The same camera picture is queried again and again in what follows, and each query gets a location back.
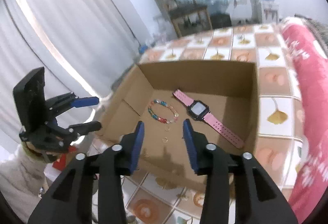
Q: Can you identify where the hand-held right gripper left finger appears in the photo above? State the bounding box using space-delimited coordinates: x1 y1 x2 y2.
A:
28 120 145 224

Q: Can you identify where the white curtain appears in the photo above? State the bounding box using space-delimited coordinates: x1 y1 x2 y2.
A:
0 0 151 158

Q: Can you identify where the leaf tile pattern table mat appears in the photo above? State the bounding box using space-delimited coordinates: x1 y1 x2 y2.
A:
92 23 305 224

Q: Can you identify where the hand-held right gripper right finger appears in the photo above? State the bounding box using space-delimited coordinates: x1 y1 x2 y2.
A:
182 119 299 224

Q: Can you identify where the grey patterned pillow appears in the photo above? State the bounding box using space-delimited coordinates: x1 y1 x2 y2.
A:
302 18 328 48

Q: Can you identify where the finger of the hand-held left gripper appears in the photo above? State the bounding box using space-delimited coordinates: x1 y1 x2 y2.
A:
70 96 100 109
68 121 102 135

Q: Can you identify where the black bag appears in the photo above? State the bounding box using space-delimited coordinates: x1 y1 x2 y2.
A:
210 13 232 28

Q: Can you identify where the red packet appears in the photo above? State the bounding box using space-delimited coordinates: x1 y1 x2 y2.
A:
52 146 77 171

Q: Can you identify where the white water dispenser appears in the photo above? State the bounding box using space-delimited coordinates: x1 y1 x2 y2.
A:
250 0 280 24

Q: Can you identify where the pink floral blanket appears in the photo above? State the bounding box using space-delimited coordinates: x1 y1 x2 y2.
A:
278 17 328 224

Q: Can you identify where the pink strap digital watch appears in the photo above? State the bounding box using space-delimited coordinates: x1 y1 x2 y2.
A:
172 89 245 149

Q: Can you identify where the brown cardboard box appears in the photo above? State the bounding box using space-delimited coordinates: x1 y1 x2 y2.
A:
96 60 260 200

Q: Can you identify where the wooden chair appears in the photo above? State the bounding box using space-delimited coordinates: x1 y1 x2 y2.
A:
154 0 213 37

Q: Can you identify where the colourful bead bracelet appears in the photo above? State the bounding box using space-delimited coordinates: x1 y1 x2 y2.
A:
148 99 179 124

